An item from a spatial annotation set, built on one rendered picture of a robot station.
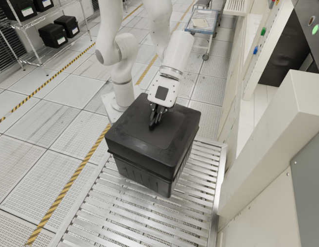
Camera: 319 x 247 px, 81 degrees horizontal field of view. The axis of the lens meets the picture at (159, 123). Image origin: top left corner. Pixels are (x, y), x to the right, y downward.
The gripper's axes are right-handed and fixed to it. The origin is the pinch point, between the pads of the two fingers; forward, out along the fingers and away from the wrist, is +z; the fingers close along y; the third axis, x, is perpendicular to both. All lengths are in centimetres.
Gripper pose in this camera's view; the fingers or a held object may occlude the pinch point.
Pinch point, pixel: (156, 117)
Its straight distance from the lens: 71.0
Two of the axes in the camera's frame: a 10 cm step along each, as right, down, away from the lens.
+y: 8.9, 3.4, -3.0
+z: -3.2, 9.4, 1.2
